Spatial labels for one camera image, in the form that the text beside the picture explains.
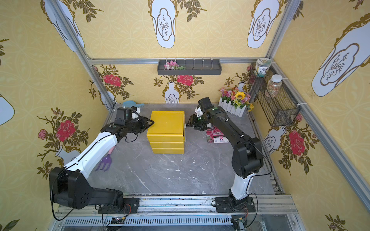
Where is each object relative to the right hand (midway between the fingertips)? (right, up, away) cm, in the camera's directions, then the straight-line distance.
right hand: (193, 123), depth 88 cm
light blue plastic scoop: (-52, +15, +35) cm, 65 cm away
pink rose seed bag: (+13, -8, +15) cm, 22 cm away
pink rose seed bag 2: (+19, -12, +10) cm, 24 cm away
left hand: (-27, 0, -3) cm, 27 cm away
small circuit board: (-39, -48, -15) cm, 64 cm away
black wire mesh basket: (+47, +8, -7) cm, 49 cm away
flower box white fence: (+30, +14, +16) cm, 37 cm away
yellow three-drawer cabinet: (-15, -6, -10) cm, 19 cm away
